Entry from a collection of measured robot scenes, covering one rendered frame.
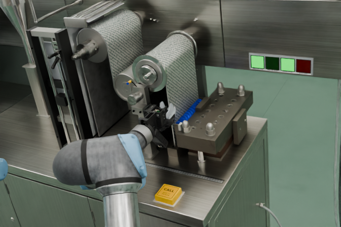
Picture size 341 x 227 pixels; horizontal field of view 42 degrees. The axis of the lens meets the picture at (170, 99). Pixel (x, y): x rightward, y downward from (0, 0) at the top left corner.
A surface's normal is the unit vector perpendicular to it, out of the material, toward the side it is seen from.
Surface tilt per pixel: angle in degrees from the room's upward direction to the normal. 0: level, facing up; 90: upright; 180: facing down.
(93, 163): 59
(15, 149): 0
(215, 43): 90
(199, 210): 0
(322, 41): 90
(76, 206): 90
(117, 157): 47
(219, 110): 0
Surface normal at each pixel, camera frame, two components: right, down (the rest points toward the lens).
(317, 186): -0.12, -0.88
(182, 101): 0.87, 0.13
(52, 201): -0.47, 0.47
